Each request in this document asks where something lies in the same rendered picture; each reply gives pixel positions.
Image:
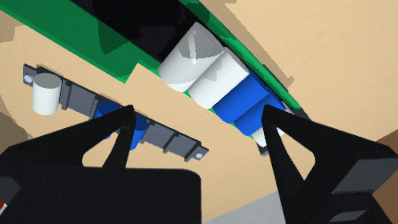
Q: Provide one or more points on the grey ribbed rack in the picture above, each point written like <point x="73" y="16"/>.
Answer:
<point x="82" y="100"/>

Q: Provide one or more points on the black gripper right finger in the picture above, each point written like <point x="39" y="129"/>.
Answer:
<point x="345" y="164"/>

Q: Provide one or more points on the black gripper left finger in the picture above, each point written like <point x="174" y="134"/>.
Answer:
<point x="67" y="146"/>

